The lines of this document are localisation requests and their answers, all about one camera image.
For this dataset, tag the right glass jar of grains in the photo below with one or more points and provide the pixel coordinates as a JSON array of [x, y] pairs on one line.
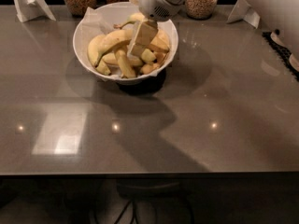
[[200, 9]]

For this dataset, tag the small middle yellow banana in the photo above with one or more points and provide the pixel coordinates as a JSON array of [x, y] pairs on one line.
[[147, 56]]

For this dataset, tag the large top yellow banana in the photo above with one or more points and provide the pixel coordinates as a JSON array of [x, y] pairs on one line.
[[114, 40]]

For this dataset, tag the centre front yellow banana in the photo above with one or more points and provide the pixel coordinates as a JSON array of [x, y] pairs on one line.
[[124, 64]]

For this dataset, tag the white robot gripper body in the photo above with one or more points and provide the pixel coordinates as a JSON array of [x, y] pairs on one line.
[[151, 1]]

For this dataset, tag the upper curved yellow banana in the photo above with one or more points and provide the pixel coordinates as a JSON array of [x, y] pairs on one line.
[[133, 18]]

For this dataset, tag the white folded card stand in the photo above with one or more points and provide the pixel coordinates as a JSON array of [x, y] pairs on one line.
[[242, 11], [30, 9]]

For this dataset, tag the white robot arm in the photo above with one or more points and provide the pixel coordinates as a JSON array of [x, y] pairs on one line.
[[281, 16]]

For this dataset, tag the right white folded card stand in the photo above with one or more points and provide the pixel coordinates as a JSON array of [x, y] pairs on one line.
[[242, 11]]

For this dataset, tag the white paper bowl liner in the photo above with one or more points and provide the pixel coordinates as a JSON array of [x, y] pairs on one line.
[[94, 23]]

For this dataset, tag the left white folded card stand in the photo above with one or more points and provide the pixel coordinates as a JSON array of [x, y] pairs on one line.
[[30, 9]]

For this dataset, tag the dark stool under table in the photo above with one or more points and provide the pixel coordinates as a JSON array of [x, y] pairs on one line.
[[142, 201]]

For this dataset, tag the low lying yellow banana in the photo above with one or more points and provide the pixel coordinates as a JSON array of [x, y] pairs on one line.
[[111, 60]]

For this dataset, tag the left yellow banana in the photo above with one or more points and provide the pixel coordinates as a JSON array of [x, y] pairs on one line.
[[92, 53]]

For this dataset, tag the white ceramic bowl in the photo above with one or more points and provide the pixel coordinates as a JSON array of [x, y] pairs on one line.
[[118, 13]]

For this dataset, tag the right bottom yellow banana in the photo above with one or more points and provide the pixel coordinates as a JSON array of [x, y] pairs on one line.
[[160, 46]]

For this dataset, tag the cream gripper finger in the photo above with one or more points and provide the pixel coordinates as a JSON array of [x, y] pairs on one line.
[[143, 33]]

